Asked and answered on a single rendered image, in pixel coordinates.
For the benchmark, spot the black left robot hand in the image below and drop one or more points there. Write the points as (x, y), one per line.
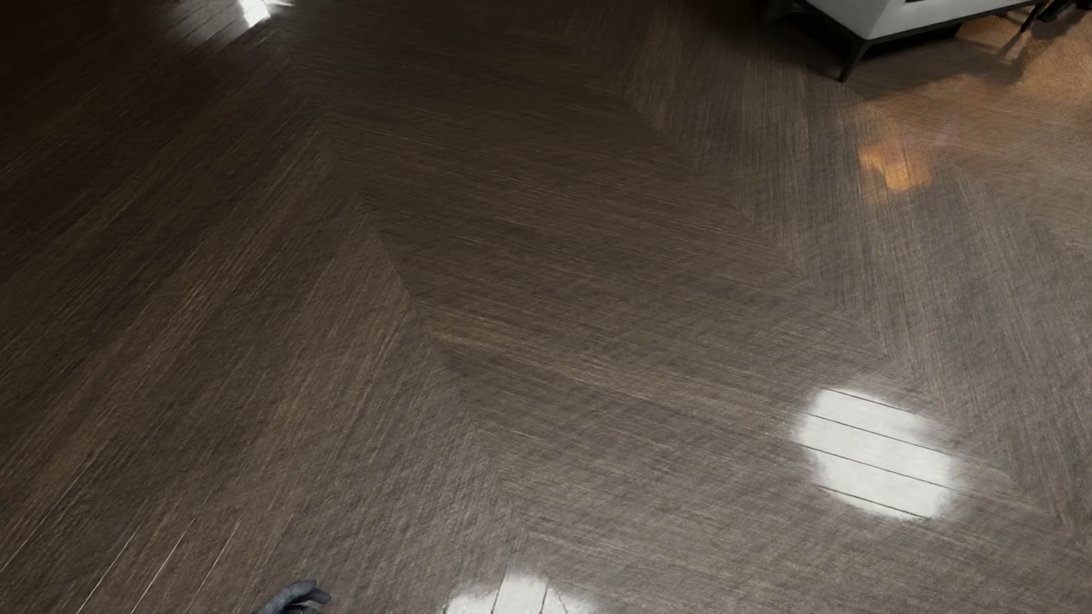
(294, 601)

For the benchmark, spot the white sofa with black legs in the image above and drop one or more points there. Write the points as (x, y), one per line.
(896, 15)

